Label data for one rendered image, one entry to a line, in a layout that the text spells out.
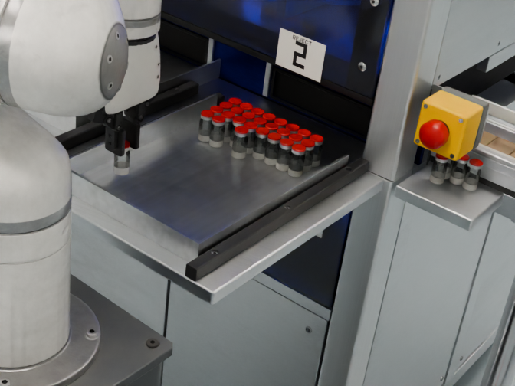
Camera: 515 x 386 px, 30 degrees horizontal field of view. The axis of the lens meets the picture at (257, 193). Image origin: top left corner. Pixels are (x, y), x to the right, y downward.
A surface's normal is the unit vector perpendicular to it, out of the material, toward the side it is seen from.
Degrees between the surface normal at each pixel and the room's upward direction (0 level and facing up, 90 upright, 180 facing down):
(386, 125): 90
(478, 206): 0
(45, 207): 89
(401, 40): 90
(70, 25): 67
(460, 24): 90
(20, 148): 27
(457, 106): 0
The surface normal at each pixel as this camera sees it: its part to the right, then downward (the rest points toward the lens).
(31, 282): 0.50, 0.51
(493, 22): 0.79, 0.40
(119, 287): -0.61, 0.35
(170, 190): 0.11, -0.84
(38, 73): -0.17, 0.48
